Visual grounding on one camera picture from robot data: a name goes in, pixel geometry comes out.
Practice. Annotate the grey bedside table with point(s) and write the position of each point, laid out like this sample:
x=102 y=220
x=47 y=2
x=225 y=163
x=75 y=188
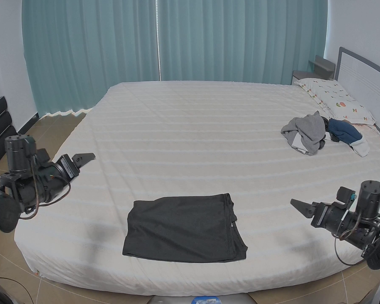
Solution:
x=321 y=66

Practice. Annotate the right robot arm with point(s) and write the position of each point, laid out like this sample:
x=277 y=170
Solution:
x=370 y=198

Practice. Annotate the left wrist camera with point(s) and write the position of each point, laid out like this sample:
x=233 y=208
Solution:
x=43 y=155

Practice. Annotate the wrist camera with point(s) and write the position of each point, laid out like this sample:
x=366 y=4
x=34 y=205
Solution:
x=346 y=196
x=43 y=155

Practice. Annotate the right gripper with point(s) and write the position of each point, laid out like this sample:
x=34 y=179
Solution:
x=335 y=220

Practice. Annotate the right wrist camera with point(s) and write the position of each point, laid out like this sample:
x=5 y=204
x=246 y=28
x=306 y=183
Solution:
x=346 y=196

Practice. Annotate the white printed pillow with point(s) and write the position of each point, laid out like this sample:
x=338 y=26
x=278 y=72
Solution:
x=335 y=98

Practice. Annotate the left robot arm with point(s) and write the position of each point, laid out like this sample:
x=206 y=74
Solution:
x=17 y=154

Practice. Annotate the pile of clothes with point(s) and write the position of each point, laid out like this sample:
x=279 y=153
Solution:
x=307 y=130

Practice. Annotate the bed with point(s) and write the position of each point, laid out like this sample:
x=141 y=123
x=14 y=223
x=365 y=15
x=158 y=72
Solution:
x=193 y=131

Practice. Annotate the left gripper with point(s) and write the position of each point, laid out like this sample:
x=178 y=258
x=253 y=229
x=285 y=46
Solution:
x=50 y=182

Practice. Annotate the black T-shirt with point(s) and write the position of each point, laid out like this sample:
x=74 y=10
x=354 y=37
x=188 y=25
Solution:
x=183 y=230

